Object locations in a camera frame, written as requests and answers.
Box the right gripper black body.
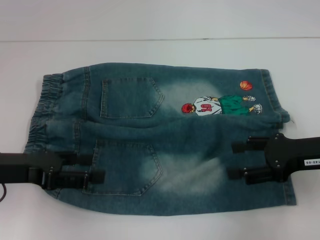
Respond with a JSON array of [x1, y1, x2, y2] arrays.
[[264, 133, 320, 181]]

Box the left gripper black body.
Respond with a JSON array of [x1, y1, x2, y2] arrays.
[[0, 152, 64, 191]]

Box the dark red cable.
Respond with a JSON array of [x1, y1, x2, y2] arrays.
[[0, 183, 9, 204]]

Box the blue denim shorts with print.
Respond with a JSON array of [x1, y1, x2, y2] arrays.
[[29, 62, 297, 206]]

